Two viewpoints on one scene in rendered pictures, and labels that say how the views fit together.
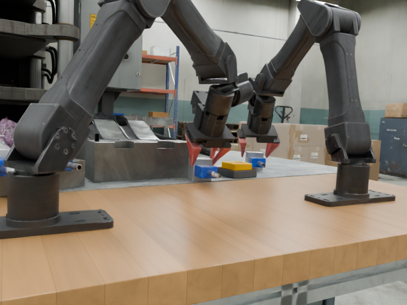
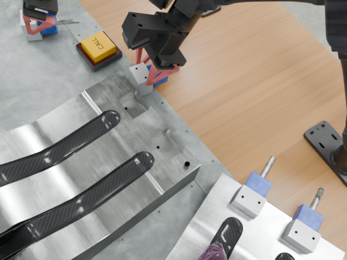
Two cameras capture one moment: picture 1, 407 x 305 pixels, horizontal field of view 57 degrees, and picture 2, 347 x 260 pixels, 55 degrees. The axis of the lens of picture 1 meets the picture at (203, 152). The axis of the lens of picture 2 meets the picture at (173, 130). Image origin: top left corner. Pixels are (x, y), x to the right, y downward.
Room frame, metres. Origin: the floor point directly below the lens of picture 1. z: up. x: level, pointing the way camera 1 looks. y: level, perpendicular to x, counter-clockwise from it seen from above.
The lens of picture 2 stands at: (0.94, 0.45, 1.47)
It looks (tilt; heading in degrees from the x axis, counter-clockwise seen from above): 64 degrees down; 256
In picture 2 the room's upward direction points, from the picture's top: 10 degrees clockwise
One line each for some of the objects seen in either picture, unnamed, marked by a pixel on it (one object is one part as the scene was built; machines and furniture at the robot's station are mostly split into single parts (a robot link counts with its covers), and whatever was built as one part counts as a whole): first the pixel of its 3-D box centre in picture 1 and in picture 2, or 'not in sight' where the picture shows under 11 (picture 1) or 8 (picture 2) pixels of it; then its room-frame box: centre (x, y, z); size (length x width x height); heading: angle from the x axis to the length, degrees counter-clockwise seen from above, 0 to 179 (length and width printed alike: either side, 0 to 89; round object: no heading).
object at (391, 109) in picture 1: (398, 111); not in sight; (7.36, -3.75, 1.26); 0.42 x 0.33 x 0.29; 23
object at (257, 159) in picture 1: (257, 162); (51, 22); (1.13, -0.17, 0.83); 0.13 x 0.05 x 0.05; 6
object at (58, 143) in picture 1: (39, 149); not in sight; (0.50, 0.22, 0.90); 0.09 x 0.06 x 0.06; 54
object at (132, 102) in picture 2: (162, 149); (135, 108); (0.94, 0.10, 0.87); 0.05 x 0.05 x 0.04; 34
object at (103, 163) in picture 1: (112, 143); (45, 193); (1.10, 0.27, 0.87); 0.50 x 0.26 x 0.14; 34
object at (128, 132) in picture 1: (111, 126); (49, 184); (1.08, 0.27, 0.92); 0.35 x 0.16 x 0.09; 34
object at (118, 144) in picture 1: (120, 149); (168, 147); (0.88, 0.19, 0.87); 0.05 x 0.05 x 0.04; 34
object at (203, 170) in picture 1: (207, 172); (159, 72); (0.88, -0.01, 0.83); 0.13 x 0.05 x 0.05; 23
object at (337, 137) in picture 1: (350, 149); not in sight; (0.77, -0.30, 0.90); 0.09 x 0.06 x 0.06; 114
